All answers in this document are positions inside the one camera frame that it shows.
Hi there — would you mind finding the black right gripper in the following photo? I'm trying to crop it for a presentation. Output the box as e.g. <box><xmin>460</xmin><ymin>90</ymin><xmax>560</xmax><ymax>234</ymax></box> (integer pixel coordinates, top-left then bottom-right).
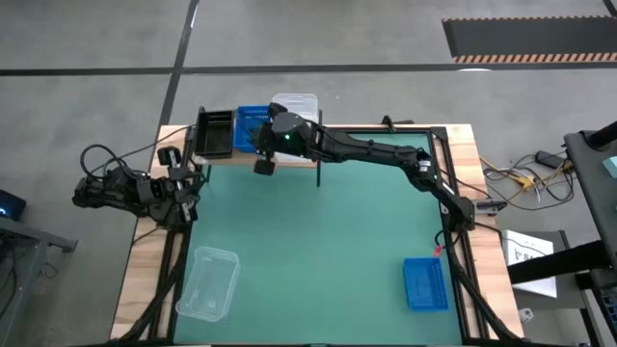
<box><xmin>255</xmin><ymin>101</ymin><xmax>317</xmax><ymax>161</ymax></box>

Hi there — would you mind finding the clear plastic bin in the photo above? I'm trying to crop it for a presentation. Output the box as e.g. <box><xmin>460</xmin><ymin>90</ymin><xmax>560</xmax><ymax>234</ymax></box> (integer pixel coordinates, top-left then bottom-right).
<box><xmin>269</xmin><ymin>92</ymin><xmax>320</xmax><ymax>164</ymax></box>
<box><xmin>174</xmin><ymin>246</ymin><xmax>241</xmax><ymax>324</ymax></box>

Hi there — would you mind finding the green table mat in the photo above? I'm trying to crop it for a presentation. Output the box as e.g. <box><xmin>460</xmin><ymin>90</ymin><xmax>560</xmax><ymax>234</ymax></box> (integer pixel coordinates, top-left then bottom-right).
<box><xmin>172</xmin><ymin>132</ymin><xmax>465</xmax><ymax>346</ymax></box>

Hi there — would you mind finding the black clamp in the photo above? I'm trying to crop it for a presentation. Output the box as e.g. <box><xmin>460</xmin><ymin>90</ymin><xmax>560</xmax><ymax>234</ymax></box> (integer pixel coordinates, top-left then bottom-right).
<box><xmin>379</xmin><ymin>114</ymin><xmax>416</xmax><ymax>134</ymax></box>

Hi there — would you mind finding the grey metal table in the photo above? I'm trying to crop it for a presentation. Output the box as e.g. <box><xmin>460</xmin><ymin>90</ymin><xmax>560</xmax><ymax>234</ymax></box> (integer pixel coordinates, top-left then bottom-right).
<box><xmin>0</xmin><ymin>215</ymin><xmax>79</xmax><ymax>347</ymax></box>

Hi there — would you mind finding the black device blue light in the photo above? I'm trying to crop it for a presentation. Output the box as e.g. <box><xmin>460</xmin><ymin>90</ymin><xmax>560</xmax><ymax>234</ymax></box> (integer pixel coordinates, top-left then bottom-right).
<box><xmin>0</xmin><ymin>188</ymin><xmax>28</xmax><ymax>223</ymax></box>

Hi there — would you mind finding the white paper sheet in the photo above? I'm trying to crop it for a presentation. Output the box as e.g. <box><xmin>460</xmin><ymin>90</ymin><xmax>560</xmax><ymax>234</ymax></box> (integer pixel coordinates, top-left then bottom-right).
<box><xmin>500</xmin><ymin>228</ymin><xmax>559</xmax><ymax>299</ymax></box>

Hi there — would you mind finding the black power adapter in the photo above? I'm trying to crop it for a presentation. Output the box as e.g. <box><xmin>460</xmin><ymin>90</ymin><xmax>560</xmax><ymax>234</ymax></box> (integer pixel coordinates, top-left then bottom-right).
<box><xmin>533</xmin><ymin>149</ymin><xmax>562</xmax><ymax>170</ymax></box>

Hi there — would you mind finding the black hazard-striped floor mat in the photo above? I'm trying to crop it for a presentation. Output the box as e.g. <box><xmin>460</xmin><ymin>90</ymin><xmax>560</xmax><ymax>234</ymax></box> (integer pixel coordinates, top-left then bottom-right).
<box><xmin>442</xmin><ymin>15</ymin><xmax>617</xmax><ymax>65</ymax></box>

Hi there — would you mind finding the black side desk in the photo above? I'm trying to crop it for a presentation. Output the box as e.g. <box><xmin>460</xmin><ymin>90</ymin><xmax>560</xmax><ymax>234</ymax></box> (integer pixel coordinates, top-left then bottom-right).
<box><xmin>505</xmin><ymin>119</ymin><xmax>617</xmax><ymax>347</ymax></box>

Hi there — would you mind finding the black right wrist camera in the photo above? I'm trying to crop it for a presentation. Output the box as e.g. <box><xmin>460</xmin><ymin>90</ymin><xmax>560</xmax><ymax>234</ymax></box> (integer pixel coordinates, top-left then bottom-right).
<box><xmin>253</xmin><ymin>158</ymin><xmax>277</xmax><ymax>176</ymax></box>

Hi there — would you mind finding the wooden shelf black metal frame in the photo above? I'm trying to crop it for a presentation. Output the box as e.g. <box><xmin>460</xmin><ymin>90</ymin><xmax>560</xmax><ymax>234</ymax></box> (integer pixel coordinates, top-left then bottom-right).
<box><xmin>194</xmin><ymin>106</ymin><xmax>324</xmax><ymax>188</ymax></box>

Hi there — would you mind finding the black left wrist camera cable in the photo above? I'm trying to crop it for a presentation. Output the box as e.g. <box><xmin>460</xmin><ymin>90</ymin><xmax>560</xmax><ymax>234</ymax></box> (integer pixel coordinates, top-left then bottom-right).
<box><xmin>79</xmin><ymin>123</ymin><xmax>198</xmax><ymax>180</ymax></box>

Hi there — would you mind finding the black aluminium station frame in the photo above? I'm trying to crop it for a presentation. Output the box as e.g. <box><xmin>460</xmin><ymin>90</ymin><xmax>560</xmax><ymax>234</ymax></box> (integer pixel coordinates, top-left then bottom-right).
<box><xmin>108</xmin><ymin>122</ymin><xmax>524</xmax><ymax>347</ymax></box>

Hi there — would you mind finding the yellow cable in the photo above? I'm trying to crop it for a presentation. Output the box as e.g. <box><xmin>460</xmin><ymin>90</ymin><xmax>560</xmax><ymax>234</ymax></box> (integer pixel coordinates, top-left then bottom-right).
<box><xmin>479</xmin><ymin>154</ymin><xmax>576</xmax><ymax>192</ymax></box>

